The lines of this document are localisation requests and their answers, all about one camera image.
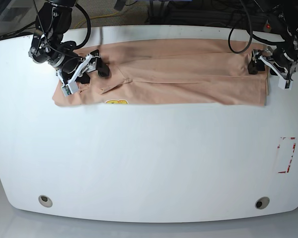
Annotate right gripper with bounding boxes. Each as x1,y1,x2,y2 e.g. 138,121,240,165
28,33,111,84

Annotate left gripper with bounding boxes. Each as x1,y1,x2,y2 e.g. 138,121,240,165
248,32,298,74

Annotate peach T-shirt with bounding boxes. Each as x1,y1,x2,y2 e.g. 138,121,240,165
53,39,269,107

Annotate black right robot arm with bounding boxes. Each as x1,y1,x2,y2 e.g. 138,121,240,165
29,0,111,85

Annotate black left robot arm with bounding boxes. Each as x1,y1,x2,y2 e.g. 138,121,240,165
247,0,298,74

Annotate white power strip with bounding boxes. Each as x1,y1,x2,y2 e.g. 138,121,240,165
263,21,272,33

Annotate red tape rectangle marker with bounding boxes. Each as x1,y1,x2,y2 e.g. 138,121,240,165
276,137,297,174

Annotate left table grommet hole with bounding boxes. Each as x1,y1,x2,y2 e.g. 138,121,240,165
38,195,53,208

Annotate table grommet hole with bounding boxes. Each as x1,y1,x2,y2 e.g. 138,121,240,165
38,195,53,208
255,197,270,210

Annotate right table grommet hole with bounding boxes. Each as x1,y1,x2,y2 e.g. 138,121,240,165
255,197,270,210

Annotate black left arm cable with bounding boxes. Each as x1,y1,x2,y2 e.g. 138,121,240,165
227,0,254,54

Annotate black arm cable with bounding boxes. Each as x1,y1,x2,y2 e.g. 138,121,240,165
69,3,92,50
227,0,254,54

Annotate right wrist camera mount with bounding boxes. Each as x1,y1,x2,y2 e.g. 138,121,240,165
56,50,101,97

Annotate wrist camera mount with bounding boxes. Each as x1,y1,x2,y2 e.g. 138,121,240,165
251,47,293,90
56,50,101,97

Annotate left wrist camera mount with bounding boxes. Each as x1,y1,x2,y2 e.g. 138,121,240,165
251,47,293,90

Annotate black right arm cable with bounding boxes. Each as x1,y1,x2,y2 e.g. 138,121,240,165
69,3,92,50

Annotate yellow cable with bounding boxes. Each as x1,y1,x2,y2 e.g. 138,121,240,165
73,9,125,28

